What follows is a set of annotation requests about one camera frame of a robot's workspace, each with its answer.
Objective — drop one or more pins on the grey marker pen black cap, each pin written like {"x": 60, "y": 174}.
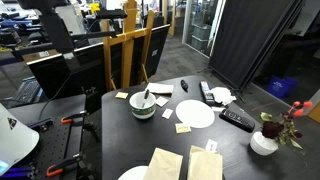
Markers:
{"x": 145, "y": 96}

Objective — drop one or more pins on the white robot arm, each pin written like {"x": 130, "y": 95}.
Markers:
{"x": 15, "y": 140}

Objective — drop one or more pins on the white cup with green band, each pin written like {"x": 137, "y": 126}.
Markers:
{"x": 142, "y": 111}

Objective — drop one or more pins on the white paper napkin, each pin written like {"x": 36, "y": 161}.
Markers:
{"x": 160, "y": 88}

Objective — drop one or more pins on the white sweetener packet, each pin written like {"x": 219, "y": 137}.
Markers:
{"x": 162, "y": 101}

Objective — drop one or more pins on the brown sugar packet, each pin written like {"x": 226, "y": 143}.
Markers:
{"x": 183, "y": 128}
{"x": 121, "y": 95}

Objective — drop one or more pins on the white round flat plate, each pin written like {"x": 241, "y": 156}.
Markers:
{"x": 195, "y": 114}

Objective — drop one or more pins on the wooden easel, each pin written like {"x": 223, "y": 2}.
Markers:
{"x": 126, "y": 60}

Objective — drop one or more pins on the grey remote control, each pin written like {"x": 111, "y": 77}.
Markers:
{"x": 207, "y": 92}

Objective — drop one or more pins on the white paper slip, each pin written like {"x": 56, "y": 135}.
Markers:
{"x": 218, "y": 108}

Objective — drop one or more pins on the grey plastic storage bin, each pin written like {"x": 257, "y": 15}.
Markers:
{"x": 199, "y": 43}
{"x": 202, "y": 31}

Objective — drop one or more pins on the crumpled white tissue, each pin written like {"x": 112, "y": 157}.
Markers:
{"x": 222, "y": 95}

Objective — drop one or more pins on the beige folded napkin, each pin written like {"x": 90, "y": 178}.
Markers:
{"x": 163, "y": 165}

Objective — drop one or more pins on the large black display panel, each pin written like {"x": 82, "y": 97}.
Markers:
{"x": 80, "y": 71}

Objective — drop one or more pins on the black remote control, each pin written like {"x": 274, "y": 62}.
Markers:
{"x": 237, "y": 120}

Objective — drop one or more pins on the white rimmed plate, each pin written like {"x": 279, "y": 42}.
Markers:
{"x": 133, "y": 174}

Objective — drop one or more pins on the orange black clamp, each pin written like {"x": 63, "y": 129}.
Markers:
{"x": 61, "y": 166}
{"x": 71, "y": 118}

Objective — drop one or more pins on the black folding divider screen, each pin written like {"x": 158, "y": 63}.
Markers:
{"x": 246, "y": 36}

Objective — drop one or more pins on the black perforated mounting table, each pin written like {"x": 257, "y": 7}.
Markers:
{"x": 56, "y": 140}

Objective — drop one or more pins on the white round vase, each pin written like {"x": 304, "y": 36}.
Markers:
{"x": 263, "y": 144}

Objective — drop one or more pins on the dark red and orange flowers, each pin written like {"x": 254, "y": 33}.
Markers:
{"x": 272, "y": 129}

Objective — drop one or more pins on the blue plastic bin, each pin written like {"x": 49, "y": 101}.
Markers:
{"x": 281, "y": 86}

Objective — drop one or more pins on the black keyboard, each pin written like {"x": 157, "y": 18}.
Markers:
{"x": 26, "y": 90}

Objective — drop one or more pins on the black stereo camera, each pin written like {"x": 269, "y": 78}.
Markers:
{"x": 111, "y": 14}

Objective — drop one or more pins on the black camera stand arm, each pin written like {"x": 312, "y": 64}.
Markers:
{"x": 56, "y": 30}

